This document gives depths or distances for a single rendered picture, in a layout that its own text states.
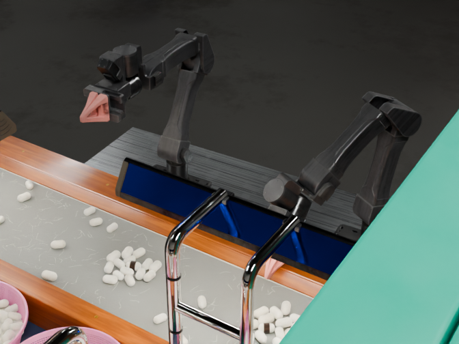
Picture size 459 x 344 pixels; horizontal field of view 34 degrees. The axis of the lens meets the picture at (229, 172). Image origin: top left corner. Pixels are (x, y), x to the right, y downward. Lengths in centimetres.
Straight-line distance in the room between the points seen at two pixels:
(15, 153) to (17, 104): 193
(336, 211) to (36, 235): 81
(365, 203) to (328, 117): 208
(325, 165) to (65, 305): 66
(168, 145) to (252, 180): 29
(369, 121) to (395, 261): 154
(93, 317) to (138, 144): 87
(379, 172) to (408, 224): 164
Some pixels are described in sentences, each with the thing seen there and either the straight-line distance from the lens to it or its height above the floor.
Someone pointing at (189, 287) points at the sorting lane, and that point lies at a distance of 173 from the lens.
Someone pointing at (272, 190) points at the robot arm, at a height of 95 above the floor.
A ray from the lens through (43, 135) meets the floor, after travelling 383.
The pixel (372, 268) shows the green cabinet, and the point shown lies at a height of 179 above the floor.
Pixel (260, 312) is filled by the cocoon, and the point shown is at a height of 76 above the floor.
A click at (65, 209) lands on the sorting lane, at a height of 74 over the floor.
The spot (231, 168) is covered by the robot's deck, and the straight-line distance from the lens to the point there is 226.
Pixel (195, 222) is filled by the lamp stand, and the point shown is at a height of 112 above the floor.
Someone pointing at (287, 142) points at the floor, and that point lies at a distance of 369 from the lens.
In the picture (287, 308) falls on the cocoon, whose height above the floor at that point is 76.
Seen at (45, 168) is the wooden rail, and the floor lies 76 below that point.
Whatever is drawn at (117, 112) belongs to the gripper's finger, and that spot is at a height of 106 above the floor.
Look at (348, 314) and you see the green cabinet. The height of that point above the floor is 179.
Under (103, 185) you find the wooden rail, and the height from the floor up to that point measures 77.
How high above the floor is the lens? 191
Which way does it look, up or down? 34 degrees down
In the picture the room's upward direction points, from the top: 1 degrees clockwise
